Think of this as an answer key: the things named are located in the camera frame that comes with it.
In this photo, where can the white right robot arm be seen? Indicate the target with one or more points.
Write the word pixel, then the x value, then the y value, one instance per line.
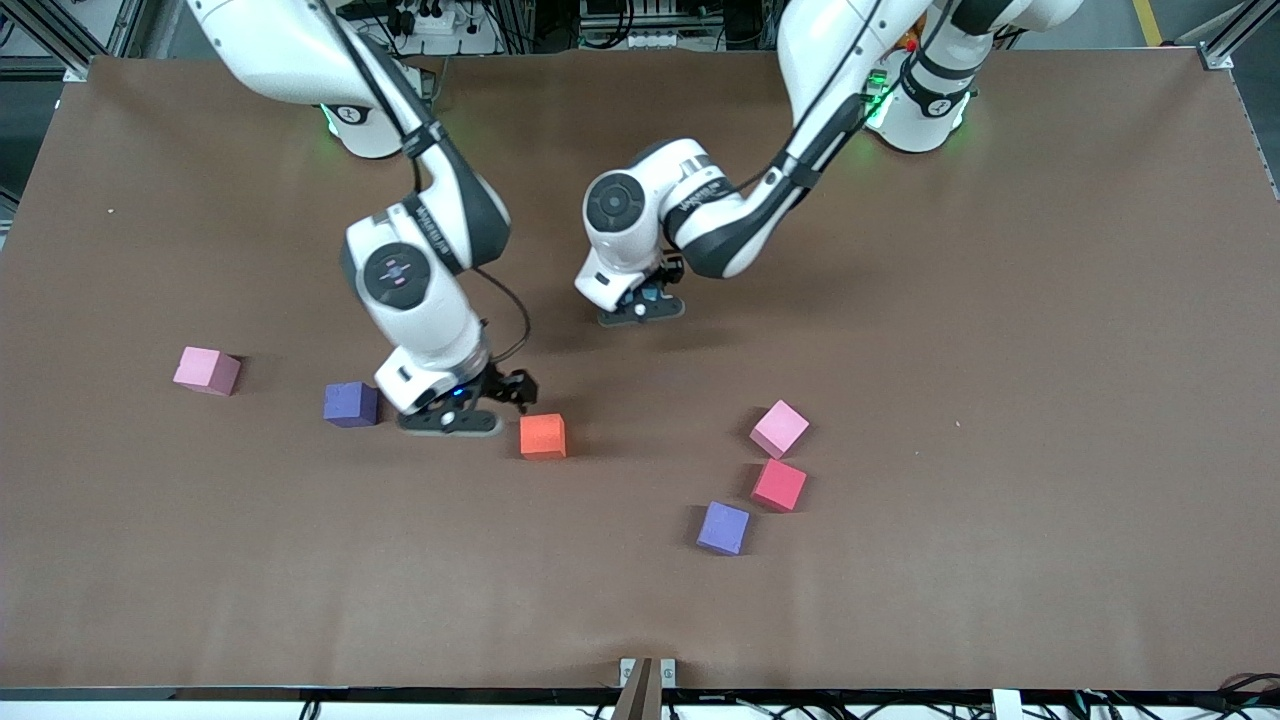
pixel 420 300

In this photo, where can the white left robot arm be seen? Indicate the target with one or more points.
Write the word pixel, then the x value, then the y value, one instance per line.
pixel 640 230

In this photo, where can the red foam block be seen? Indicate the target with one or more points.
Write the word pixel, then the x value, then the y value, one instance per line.
pixel 779 485

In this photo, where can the light purple foam block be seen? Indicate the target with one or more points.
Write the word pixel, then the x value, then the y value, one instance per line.
pixel 723 527

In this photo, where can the paper table cover sheet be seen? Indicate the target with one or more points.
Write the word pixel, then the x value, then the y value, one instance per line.
pixel 300 560

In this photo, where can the dark purple foam block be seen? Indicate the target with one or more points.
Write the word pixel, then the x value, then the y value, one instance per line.
pixel 348 403

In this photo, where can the metal table clamp bracket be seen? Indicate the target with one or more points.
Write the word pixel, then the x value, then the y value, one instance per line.
pixel 630 672

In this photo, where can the pink foam block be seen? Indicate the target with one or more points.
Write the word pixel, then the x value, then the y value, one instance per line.
pixel 780 428
pixel 205 368

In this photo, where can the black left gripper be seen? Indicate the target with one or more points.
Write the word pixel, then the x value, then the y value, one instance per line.
pixel 666 271

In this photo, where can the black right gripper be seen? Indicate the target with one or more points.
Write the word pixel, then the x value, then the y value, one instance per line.
pixel 503 385

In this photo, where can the white tape piece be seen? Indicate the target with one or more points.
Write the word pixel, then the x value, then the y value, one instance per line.
pixel 1006 705

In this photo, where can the orange foam block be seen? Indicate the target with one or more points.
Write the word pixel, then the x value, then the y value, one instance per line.
pixel 542 435

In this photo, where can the white power strip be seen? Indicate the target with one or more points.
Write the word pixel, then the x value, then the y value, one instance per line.
pixel 435 18
pixel 630 38

